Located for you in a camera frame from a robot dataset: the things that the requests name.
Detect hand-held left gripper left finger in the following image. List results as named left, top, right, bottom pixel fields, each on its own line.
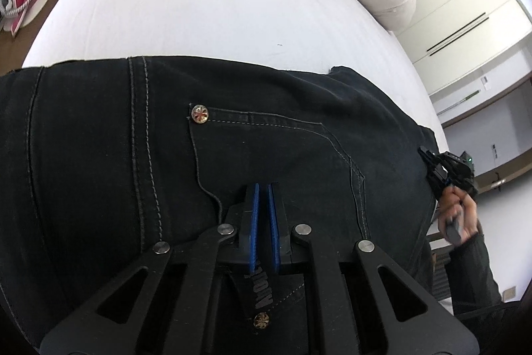
left=39, top=183, right=261, bottom=355

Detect black pants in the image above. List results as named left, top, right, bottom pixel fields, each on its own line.
left=0, top=55, right=454, bottom=355

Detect chair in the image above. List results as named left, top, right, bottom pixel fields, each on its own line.
left=428, top=231, right=455, bottom=299

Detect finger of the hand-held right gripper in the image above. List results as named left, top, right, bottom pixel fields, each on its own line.
left=417, top=146, right=450, bottom=201

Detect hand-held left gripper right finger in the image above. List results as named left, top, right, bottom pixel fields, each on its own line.
left=266, top=183, right=479, bottom=355

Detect person's right forearm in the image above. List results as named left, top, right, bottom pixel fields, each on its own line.
left=448, top=232, right=504, bottom=308

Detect person's right hand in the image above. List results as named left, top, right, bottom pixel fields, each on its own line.
left=438, top=185, right=480, bottom=245

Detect white wardrobe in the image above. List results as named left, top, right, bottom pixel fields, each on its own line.
left=388, top=0, right=532, bottom=123

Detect bed with grey headboard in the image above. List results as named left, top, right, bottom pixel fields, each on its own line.
left=21, top=0, right=447, bottom=139

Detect wooden desk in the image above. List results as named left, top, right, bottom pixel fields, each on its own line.
left=432, top=72, right=532, bottom=198

